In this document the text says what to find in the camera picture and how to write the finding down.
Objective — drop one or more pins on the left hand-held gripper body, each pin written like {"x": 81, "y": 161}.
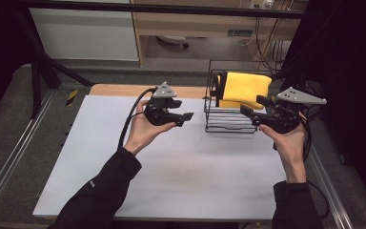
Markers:
{"x": 158, "y": 113}

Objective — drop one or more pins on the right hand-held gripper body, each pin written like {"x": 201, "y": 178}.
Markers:
{"x": 284, "y": 120}

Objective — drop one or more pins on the yellow bag with black trim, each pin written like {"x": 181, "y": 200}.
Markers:
{"x": 244, "y": 89}

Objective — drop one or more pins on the person's left hand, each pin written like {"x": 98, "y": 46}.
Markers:
{"x": 141, "y": 132}

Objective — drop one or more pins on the person's right hand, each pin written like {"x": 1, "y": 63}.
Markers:
{"x": 292, "y": 146}

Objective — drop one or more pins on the black metal stand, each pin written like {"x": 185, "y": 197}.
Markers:
{"x": 36, "y": 86}
{"x": 300, "y": 81}

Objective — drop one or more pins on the white foam board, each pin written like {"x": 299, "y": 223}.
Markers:
{"x": 187, "y": 171}

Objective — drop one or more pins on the office chair base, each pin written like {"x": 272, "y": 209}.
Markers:
{"x": 173, "y": 40}

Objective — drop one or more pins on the wooden desk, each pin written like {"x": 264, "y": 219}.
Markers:
{"x": 203, "y": 24}

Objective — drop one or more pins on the yellow black hazard tape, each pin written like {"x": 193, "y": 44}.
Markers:
{"x": 71, "y": 97}

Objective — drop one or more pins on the white power strip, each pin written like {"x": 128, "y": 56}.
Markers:
{"x": 260, "y": 4}

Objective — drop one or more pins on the white cabinet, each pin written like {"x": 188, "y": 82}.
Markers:
{"x": 85, "y": 35}

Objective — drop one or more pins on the aluminium floor rail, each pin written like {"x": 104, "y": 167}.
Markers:
{"x": 330, "y": 187}
{"x": 16, "y": 152}

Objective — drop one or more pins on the black metal frame bar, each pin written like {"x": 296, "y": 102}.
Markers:
{"x": 171, "y": 9}

